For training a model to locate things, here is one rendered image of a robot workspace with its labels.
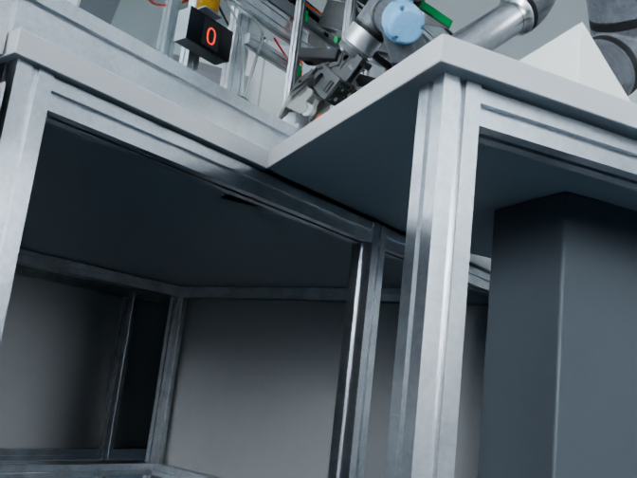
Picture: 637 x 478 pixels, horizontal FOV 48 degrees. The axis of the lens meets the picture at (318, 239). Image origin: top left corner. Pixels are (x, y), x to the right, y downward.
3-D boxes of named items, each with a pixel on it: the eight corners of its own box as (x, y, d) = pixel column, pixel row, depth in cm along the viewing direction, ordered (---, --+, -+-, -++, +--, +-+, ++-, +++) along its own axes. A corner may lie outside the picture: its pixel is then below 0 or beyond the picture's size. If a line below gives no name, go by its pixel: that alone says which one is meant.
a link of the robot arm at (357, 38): (347, 16, 147) (369, 33, 153) (334, 34, 148) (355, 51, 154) (368, 32, 143) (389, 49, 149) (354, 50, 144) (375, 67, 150)
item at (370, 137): (955, 238, 103) (953, 219, 104) (440, 60, 67) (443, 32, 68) (586, 279, 166) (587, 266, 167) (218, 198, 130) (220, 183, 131)
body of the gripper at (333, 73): (321, 101, 146) (357, 52, 143) (300, 81, 151) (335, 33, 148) (343, 115, 152) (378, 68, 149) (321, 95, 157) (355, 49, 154)
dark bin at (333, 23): (417, 60, 180) (428, 32, 179) (382, 39, 171) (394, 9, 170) (351, 45, 201) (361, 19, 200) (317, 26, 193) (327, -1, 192)
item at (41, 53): (534, 291, 191) (535, 280, 192) (14, 51, 77) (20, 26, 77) (181, 287, 278) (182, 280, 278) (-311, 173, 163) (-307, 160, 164)
